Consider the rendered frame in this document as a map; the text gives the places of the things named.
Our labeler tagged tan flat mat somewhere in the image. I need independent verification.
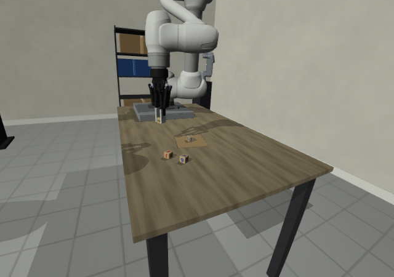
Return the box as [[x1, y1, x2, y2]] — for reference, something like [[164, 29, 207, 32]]
[[174, 135, 208, 148]]

